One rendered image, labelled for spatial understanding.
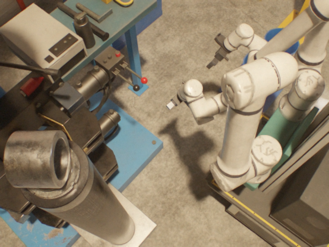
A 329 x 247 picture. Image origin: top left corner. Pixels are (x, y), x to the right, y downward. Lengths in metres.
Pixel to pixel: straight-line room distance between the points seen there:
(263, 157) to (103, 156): 0.98
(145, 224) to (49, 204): 1.34
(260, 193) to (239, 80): 1.32
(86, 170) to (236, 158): 0.61
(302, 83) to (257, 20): 1.76
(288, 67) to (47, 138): 0.71
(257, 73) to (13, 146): 0.69
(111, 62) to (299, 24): 0.92
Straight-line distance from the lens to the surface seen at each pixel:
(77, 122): 1.53
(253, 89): 0.92
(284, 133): 1.87
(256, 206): 2.11
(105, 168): 1.91
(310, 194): 1.67
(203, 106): 1.48
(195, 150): 2.49
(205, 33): 3.15
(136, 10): 1.83
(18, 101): 1.60
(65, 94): 1.59
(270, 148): 1.49
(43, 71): 1.28
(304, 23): 1.44
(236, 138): 1.13
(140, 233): 2.19
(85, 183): 0.91
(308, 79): 1.75
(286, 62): 1.00
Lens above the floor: 2.31
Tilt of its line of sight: 65 degrees down
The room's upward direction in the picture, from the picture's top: straight up
